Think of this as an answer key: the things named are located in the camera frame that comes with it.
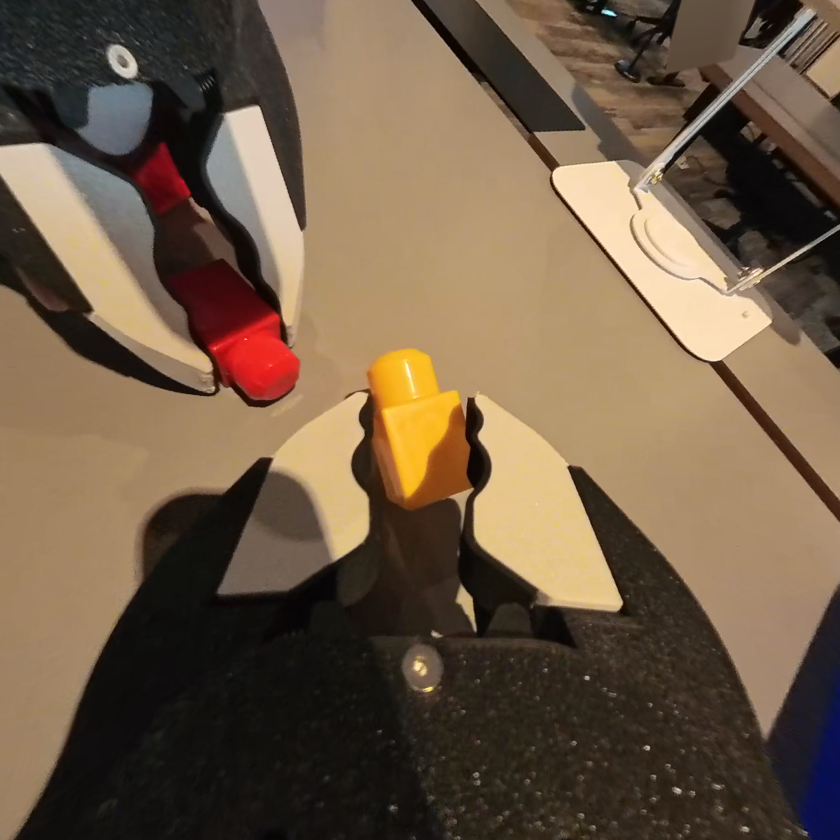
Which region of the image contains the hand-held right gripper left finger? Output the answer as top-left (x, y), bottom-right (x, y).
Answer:
top-left (217, 390), bottom-right (376, 598)

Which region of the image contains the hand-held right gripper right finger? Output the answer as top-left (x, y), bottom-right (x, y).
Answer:
top-left (458, 392), bottom-right (623, 613)

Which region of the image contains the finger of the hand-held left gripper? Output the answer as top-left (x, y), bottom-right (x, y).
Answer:
top-left (0, 143), bottom-right (217, 393)
top-left (205, 105), bottom-right (307, 347)

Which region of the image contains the red mega block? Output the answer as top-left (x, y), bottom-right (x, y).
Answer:
top-left (128, 141), bottom-right (193, 216)
top-left (167, 259), bottom-right (301, 403)

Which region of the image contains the yellow mega block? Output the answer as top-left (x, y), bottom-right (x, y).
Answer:
top-left (366, 349), bottom-right (475, 511)

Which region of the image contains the dark grey flat panel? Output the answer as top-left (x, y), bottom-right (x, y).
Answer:
top-left (416, 0), bottom-right (587, 132)

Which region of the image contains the black chair base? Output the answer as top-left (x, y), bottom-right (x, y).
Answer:
top-left (613, 20), bottom-right (686, 89)

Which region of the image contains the white box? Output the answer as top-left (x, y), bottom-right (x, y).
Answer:
top-left (666, 0), bottom-right (756, 72)

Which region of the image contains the brown wooden table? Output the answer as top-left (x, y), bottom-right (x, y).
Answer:
top-left (699, 59), bottom-right (840, 207)

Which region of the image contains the white flat base plate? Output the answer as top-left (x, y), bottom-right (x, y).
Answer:
top-left (551, 159), bottom-right (773, 362)

